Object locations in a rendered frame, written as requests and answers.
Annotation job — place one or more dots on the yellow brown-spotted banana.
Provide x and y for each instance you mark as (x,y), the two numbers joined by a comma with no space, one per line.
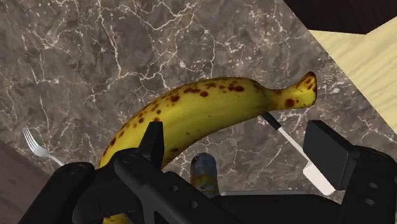
(211,108)

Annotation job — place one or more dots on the silver fork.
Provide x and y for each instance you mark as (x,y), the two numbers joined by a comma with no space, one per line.
(38,149)

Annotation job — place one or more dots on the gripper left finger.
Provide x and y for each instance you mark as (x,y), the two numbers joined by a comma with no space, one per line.
(133,189)

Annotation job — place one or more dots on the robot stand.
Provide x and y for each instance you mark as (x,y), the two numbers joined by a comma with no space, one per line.
(341,14)

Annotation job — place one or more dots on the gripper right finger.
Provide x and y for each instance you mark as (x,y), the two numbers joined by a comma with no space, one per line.
(369,173)

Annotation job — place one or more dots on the blue and yellow cylinder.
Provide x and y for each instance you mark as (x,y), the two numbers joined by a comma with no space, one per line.
(204,170)

